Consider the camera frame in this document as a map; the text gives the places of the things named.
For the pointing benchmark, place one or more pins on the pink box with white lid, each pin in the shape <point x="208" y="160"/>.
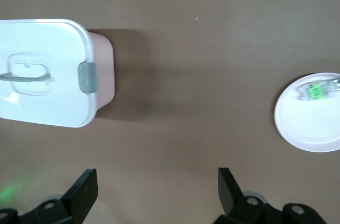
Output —
<point x="40" y="75"/>

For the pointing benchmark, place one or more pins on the brown table mat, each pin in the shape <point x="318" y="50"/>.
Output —
<point x="186" y="75"/>

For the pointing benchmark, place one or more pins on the pink round plate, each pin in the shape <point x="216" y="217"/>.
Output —
<point x="310" y="125"/>

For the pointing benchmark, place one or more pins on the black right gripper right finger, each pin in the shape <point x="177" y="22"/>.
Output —
<point x="228" y="192"/>

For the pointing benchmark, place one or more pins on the green and clear switch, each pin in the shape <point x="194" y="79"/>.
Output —
<point x="316" y="91"/>

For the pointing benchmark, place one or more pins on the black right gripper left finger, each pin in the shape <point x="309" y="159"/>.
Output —
<point x="82" y="192"/>

